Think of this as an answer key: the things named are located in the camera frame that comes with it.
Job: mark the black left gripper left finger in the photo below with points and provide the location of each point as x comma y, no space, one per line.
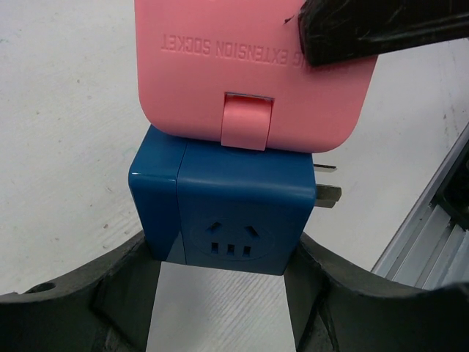
104,305

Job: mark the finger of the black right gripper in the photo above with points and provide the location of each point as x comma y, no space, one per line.
337,31

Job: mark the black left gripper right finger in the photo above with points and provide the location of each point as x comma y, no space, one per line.
335,305

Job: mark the pink extension socket plug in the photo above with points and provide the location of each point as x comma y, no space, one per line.
233,72

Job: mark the blue cube socket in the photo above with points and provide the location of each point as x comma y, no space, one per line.
205,205

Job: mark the aluminium mounting rail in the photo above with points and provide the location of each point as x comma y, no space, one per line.
430,249

